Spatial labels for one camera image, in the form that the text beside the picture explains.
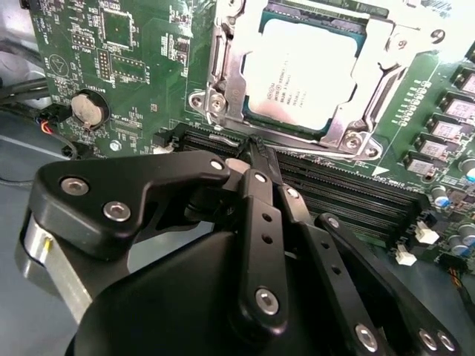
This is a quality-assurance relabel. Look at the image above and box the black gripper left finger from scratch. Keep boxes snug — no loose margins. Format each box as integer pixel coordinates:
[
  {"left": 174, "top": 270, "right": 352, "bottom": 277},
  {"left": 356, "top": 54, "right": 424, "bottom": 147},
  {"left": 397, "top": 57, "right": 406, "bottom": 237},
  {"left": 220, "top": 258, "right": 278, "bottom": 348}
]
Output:
[{"left": 13, "top": 134, "right": 292, "bottom": 335}]

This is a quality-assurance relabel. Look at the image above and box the thin wire locking lever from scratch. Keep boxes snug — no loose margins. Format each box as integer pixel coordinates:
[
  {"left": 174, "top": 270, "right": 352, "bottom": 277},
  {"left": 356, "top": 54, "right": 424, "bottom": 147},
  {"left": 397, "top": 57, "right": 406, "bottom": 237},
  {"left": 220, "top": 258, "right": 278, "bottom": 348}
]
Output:
[{"left": 209, "top": 131, "right": 257, "bottom": 148}]

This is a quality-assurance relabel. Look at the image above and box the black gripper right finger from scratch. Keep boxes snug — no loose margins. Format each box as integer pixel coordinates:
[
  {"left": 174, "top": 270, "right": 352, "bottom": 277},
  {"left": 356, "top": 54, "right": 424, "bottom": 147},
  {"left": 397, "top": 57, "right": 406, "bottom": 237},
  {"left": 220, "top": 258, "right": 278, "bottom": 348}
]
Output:
[{"left": 258, "top": 136, "right": 465, "bottom": 356}]

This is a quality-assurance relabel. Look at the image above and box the silver CPU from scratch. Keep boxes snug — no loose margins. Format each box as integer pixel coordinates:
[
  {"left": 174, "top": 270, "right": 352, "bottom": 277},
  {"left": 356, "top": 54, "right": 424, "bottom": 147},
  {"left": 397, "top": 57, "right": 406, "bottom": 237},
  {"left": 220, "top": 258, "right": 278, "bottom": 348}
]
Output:
[{"left": 243, "top": 9, "right": 370, "bottom": 134}]

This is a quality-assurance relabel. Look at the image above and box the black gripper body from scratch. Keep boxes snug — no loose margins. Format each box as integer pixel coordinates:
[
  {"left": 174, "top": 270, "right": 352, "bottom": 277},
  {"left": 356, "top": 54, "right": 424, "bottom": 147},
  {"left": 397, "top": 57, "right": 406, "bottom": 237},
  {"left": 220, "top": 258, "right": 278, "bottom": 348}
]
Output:
[{"left": 65, "top": 231, "right": 349, "bottom": 356}]

